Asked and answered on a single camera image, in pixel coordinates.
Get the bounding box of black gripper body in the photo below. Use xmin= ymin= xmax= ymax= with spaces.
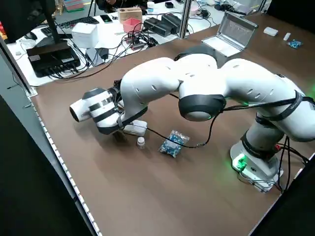
xmin=108 ymin=79 xmax=123 ymax=105

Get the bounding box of silver aluminium medical kit case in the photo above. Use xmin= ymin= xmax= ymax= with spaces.
xmin=201 ymin=11 xmax=258 ymax=58

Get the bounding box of black power adapter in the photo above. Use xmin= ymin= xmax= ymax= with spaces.
xmin=97 ymin=48 xmax=110 ymax=62

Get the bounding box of grey pouch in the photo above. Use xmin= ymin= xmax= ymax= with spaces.
xmin=85 ymin=47 xmax=105 ymax=66

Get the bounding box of black usb hub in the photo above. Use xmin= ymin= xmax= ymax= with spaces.
xmin=124 ymin=36 xmax=158 ymax=51

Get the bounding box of white cube box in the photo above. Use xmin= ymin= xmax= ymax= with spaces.
xmin=71 ymin=22 xmax=98 ymax=49

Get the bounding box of pink plastic box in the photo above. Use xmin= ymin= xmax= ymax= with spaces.
xmin=122 ymin=17 xmax=144 ymax=33

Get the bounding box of black electronics box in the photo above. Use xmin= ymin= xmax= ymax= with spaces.
xmin=26 ymin=45 xmax=81 ymax=78

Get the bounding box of black power supply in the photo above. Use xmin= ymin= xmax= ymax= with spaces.
xmin=143 ymin=17 xmax=170 ymax=35
xmin=161 ymin=13 xmax=183 ymax=31

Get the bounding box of bag of blue white capsules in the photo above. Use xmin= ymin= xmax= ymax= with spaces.
xmin=158 ymin=129 xmax=190 ymax=159
xmin=287 ymin=39 xmax=304 ymax=49

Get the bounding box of black keyboard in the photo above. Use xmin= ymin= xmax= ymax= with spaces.
xmin=40 ymin=16 xmax=100 ymax=37

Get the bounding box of pink and teal stack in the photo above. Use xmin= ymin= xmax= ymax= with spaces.
xmin=63 ymin=0 xmax=85 ymax=12

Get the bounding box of black monitor with stand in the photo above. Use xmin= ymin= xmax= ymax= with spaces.
xmin=0 ymin=0 xmax=69 ymax=51

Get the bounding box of aluminium frame post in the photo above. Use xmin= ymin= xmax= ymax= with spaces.
xmin=179 ymin=0 xmax=192 ymax=39

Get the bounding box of black cable with metal plug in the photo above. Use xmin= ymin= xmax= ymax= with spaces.
xmin=147 ymin=114 xmax=217 ymax=149

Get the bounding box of aluminium frame rail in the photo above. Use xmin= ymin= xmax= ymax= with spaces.
xmin=0 ymin=36 xmax=37 ymax=97

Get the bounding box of black base cable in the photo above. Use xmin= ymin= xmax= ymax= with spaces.
xmin=269 ymin=136 xmax=310 ymax=195

